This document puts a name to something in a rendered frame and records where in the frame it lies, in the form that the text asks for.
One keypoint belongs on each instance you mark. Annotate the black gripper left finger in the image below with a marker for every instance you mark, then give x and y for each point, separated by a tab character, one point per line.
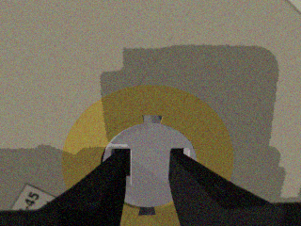
96	200

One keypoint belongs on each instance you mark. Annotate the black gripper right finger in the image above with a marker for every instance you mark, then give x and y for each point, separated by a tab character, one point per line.
204	198

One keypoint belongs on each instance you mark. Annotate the white cylinder with two slots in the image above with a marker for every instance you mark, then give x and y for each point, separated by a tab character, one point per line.
148	147

